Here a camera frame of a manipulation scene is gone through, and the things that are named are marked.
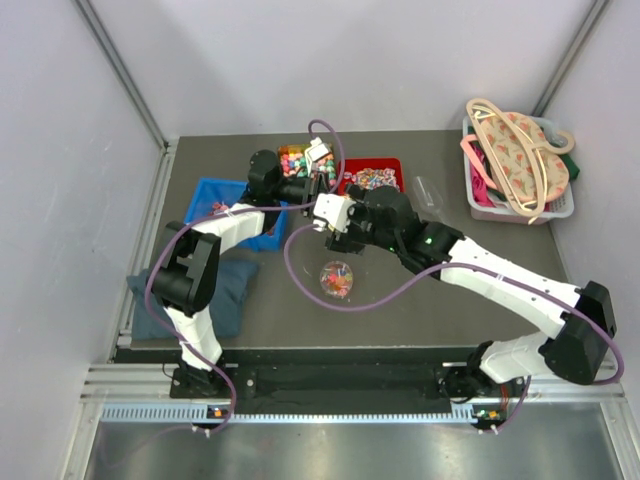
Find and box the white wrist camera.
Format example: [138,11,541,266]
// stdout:
[312,193,356,233]
[304,137,333,174]

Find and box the red tray of swirl lollipops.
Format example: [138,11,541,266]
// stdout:
[337,157,405,194]

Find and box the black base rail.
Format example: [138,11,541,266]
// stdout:
[169,344,531,416]

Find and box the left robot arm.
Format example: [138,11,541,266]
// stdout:
[143,147,340,397]

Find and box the blue plastic candy bin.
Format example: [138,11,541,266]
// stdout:
[183,178,288,252]

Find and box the clear plastic scoop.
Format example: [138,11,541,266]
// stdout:
[412,176,444,218]

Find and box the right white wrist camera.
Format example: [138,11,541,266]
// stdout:
[312,193,356,233]

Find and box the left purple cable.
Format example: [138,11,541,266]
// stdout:
[143,118,346,436]

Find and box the folded dark blue cloth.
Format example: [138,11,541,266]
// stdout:
[126,260,259,341]

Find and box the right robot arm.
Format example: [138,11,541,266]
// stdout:
[313,186,616,397]

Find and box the clear glass jar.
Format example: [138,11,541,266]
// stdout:
[319,261,353,299]

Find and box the purple cable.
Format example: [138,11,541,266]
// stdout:
[143,118,346,436]
[283,224,626,434]

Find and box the beige clothes hanger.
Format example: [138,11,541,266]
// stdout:
[461,98,575,225]

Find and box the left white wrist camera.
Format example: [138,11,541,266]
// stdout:
[304,137,333,174]

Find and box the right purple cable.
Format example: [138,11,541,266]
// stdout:
[283,224,626,434]

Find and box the white basket of clothes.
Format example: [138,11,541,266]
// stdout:
[460,116,580,225]

